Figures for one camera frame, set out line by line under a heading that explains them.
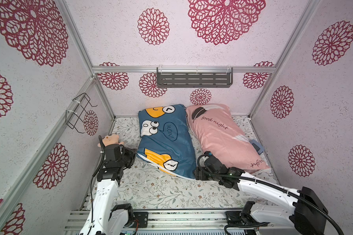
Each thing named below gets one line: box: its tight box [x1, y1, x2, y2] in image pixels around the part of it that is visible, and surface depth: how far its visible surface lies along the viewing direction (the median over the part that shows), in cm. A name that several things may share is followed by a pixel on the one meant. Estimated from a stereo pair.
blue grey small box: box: [249, 139, 265, 156], surface depth 102 cm
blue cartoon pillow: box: [136, 104, 197, 180], surface depth 97 cm
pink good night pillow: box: [185, 103, 271, 174], surface depth 92 cm
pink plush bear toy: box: [97, 134, 125, 148], surface depth 99 cm
